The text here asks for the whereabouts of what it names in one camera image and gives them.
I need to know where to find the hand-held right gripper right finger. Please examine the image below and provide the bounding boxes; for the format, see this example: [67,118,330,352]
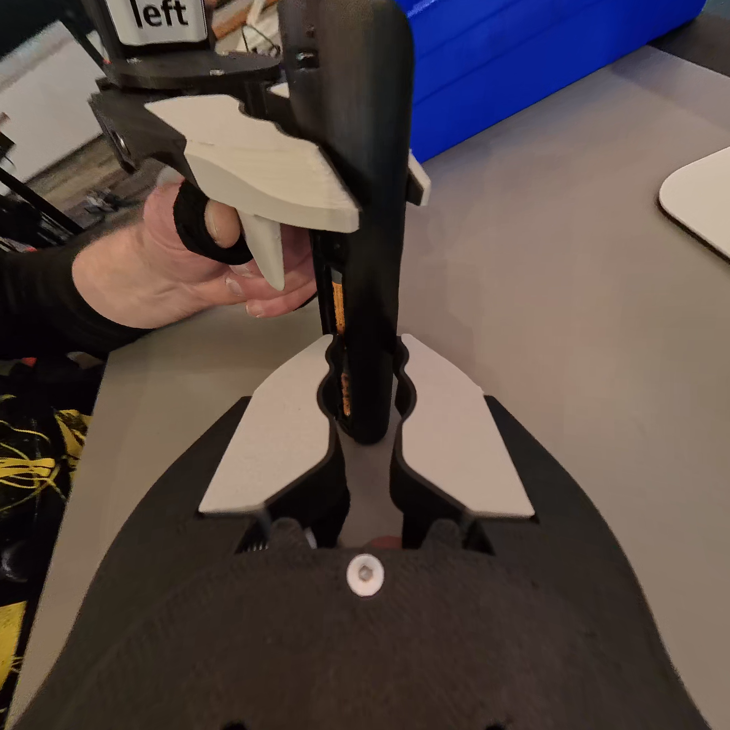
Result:
[390,333,537,549]

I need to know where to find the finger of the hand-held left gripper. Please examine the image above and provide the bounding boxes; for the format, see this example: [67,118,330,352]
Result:
[144,93,362,235]
[405,149,432,208]

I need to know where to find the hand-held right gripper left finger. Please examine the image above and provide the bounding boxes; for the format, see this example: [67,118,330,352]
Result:
[198,333,351,549]

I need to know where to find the black remote control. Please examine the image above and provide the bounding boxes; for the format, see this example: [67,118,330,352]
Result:
[276,0,416,447]

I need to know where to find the blue plastic bin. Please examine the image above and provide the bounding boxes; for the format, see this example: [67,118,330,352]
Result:
[394,0,709,164]

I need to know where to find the person's left forearm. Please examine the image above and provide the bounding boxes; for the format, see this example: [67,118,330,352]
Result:
[0,228,150,361]

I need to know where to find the grey desk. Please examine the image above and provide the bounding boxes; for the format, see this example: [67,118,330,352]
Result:
[8,11,730,730]

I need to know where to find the person's left hand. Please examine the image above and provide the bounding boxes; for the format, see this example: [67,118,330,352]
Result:
[72,181,319,330]

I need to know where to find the yellow black patterned pants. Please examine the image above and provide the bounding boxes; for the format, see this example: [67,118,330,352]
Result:
[0,392,93,688]

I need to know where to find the black metal frame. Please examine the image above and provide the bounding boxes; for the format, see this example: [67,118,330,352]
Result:
[0,128,85,253]

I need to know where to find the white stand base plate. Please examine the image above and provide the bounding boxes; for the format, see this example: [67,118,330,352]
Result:
[657,146,730,261]

